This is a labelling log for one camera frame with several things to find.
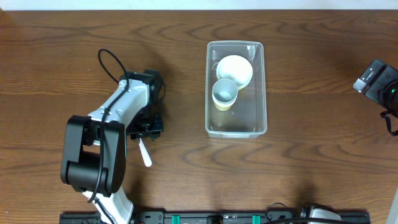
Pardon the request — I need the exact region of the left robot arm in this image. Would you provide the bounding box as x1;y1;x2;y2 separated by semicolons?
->
60;70;165;223

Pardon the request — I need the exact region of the yellow plastic bowl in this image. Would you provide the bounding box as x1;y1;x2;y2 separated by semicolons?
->
238;80;250;91

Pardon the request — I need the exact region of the white plastic fork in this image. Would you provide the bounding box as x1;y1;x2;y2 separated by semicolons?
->
139;138;153;167

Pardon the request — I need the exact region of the white plastic bowl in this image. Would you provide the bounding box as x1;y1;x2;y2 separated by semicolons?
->
216;55;253;86

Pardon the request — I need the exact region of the grey plastic cup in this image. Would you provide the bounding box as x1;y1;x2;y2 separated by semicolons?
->
212;78;239;105

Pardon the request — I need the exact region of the yellow plastic cup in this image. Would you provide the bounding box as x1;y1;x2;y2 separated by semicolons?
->
213;100;234;111

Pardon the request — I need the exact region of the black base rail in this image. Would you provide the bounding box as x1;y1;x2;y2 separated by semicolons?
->
58;210;371;224

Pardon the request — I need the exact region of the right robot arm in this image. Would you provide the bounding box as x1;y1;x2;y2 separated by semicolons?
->
299;59;397;223

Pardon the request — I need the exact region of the clear plastic container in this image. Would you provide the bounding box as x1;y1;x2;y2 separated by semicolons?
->
205;40;267;138

